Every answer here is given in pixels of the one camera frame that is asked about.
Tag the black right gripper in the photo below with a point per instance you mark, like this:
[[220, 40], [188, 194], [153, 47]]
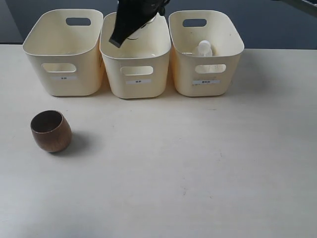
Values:
[[137, 13]]

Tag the clear bottle white cap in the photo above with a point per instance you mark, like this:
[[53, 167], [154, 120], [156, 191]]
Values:
[[203, 49]]

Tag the brown wooden cup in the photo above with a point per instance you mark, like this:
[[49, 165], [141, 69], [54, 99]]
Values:
[[51, 131]]

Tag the white paper cup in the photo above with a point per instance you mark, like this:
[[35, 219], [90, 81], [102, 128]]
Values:
[[138, 32]]

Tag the cream middle storage bin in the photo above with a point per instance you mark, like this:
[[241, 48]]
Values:
[[139, 68]]

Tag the cream storage bin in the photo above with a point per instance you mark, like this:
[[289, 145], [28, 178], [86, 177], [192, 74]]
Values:
[[139, 68], [203, 76], [63, 49]]

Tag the cream left storage bin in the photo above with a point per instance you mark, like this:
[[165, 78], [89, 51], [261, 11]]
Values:
[[63, 49]]

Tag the cream right storage bin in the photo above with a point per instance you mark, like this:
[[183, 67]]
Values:
[[203, 76]]

